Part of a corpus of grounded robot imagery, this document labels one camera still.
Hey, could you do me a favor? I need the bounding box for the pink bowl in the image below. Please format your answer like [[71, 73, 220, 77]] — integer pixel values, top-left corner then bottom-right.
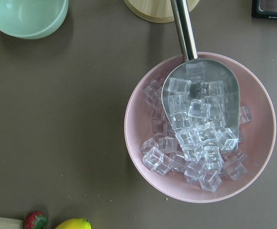
[[124, 52, 276, 203]]

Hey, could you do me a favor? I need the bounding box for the wooden glass stand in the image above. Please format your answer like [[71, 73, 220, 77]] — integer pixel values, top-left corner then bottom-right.
[[124, 0, 199, 23]]

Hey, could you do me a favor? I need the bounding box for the clear ice cubes pile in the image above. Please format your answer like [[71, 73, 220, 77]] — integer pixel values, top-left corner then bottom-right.
[[140, 61, 252, 193]]

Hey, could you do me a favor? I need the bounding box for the mint green bowl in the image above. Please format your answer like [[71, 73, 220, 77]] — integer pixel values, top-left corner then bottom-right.
[[0, 0, 69, 39]]

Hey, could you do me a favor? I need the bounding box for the metal ice scoop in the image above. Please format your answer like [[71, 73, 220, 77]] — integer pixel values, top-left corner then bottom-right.
[[161, 10, 240, 151]]

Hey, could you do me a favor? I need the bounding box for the yellow lemon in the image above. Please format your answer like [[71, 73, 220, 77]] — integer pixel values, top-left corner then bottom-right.
[[55, 218, 92, 229]]

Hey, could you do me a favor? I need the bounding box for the wooden cutting board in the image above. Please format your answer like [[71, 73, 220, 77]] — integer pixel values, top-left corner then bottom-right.
[[0, 217, 24, 229]]

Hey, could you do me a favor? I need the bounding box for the black framed tray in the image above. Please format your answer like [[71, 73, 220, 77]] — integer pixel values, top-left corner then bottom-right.
[[251, 0, 277, 19]]

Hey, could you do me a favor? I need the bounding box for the red strawberry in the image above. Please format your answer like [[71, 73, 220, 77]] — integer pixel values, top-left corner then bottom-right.
[[24, 211, 47, 229]]

